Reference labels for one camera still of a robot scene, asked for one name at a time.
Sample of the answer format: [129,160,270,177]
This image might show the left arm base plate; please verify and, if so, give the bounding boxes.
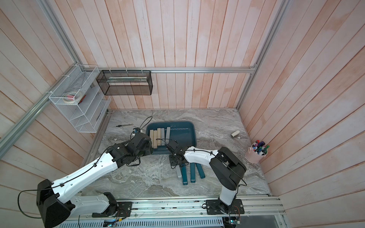
[92,201,132,218]

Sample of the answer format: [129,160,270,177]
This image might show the pink pen holder cup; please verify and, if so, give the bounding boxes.
[245,140,270,164]

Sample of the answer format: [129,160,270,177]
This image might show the white wire wall shelf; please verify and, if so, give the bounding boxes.
[49,65,111,133]

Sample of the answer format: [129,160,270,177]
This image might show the beige pruning pliers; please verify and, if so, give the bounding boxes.
[149,130,154,143]
[156,128,162,146]
[153,130,158,149]

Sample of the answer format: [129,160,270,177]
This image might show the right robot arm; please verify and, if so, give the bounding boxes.
[166,141,247,210]

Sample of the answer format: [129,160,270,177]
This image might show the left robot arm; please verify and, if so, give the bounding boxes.
[36,133,152,228]

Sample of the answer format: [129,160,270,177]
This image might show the dark pen on table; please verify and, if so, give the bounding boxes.
[116,123,133,127]

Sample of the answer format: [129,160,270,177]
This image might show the teal pruning pliers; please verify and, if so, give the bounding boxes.
[180,165,188,185]
[195,163,205,179]
[190,163,196,183]

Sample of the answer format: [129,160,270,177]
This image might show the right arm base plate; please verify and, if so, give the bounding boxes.
[205,199,245,215]

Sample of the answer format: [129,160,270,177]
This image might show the black mesh wall basket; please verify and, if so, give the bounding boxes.
[96,69,153,96]

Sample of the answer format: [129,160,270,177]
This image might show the teal plastic storage box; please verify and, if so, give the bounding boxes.
[145,121,197,147]

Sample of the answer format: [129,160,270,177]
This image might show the grey pruning pliers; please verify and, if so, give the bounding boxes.
[175,165,183,179]
[161,128,165,146]
[165,127,171,144]

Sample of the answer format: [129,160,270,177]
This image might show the small beige tape roll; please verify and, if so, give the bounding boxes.
[231,130,240,138]

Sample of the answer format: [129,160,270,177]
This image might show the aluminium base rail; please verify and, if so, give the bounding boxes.
[49,197,287,221]

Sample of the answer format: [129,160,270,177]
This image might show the tape roll in shelf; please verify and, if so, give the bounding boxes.
[62,91,82,104]

